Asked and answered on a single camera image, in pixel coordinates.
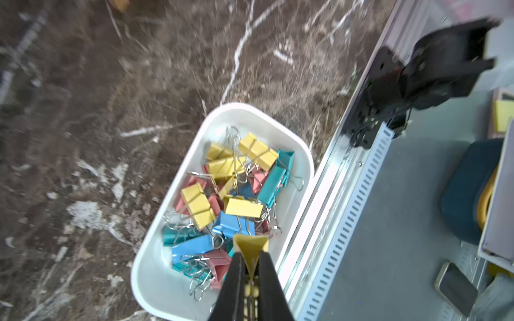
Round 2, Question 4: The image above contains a yellow binder clip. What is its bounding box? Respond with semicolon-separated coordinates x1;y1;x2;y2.
233;234;269;278
238;133;278;172

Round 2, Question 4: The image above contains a smartphone on floor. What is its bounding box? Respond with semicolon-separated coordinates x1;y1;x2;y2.
434;261;479;318

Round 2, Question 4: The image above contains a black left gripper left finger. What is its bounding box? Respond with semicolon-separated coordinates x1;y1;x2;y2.
208;253;246;321

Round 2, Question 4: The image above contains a white storage tray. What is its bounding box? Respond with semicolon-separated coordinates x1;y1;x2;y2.
131;102;315;320

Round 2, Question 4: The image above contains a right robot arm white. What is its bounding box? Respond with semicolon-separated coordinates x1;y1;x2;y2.
280;18;498;320

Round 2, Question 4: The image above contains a dark teal stool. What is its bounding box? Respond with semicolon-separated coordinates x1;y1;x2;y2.
439;139;503;246

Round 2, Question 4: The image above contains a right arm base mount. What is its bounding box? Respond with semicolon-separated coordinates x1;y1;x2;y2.
343;46;408;149

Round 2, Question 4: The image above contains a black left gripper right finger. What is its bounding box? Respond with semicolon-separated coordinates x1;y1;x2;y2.
258;251;294;321

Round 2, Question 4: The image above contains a blue binder clip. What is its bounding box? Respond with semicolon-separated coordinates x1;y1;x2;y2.
211;211;256;238
171;235;214;265

